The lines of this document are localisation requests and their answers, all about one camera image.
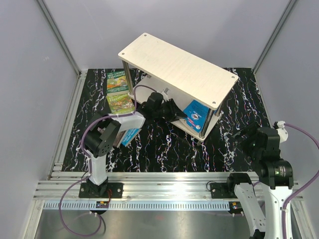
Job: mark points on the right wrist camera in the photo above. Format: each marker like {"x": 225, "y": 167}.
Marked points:
{"x": 279, "y": 126}

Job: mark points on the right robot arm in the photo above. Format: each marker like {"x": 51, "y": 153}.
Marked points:
{"x": 276, "y": 179}

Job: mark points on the green 65-storey treehouse book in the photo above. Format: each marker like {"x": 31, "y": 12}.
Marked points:
{"x": 120, "y": 104}

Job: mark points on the black marble mat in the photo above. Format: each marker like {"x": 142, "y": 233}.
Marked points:
{"x": 163, "y": 147}

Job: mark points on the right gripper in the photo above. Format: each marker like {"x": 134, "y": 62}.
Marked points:
{"x": 251, "y": 130}

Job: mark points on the slotted cable duct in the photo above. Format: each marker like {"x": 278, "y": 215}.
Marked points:
{"x": 138, "y": 205}

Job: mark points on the blue 26-storey treehouse book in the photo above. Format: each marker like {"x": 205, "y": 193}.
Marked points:
{"x": 129, "y": 136}

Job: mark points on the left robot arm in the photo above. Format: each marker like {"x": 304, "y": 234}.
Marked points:
{"x": 99, "y": 137}

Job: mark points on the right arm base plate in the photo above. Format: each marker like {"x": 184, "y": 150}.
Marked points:
{"x": 221, "y": 191}

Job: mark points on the dark tale of two cities book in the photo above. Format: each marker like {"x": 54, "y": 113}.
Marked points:
{"x": 119, "y": 139}

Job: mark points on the aluminium rail frame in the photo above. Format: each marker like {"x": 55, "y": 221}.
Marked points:
{"x": 170, "y": 186}

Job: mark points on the blue paperback book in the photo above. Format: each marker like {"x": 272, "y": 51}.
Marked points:
{"x": 196, "y": 115}

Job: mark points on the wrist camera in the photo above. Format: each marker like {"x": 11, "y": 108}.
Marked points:
{"x": 279, "y": 126}
{"x": 164, "y": 91}

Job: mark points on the two-tier wooden shelf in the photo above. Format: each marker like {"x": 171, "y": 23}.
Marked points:
{"x": 186, "y": 76}

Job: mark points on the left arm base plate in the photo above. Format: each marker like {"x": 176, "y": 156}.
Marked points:
{"x": 91, "y": 191}

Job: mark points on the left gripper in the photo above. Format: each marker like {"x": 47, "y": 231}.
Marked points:
{"x": 175, "y": 113}

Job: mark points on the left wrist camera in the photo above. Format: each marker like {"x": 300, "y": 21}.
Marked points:
{"x": 164, "y": 91}

